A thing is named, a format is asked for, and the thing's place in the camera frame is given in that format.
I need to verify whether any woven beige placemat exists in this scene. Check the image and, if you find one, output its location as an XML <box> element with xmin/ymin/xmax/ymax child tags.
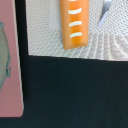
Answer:
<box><xmin>25</xmin><ymin>0</ymin><xmax>128</xmax><ymax>61</ymax></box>

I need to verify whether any small grey pot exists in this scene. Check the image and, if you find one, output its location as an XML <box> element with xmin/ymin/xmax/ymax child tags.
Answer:
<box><xmin>0</xmin><ymin>22</ymin><xmax>11</xmax><ymax>89</ymax></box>

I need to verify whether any wooden handled knife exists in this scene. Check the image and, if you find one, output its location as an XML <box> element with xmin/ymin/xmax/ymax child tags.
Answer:
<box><xmin>98</xmin><ymin>0</ymin><xmax>112</xmax><ymax>29</ymax></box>

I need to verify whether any yellow toy bread loaf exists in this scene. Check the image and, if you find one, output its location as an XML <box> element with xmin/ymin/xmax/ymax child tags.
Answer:
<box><xmin>59</xmin><ymin>0</ymin><xmax>89</xmax><ymax>50</ymax></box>

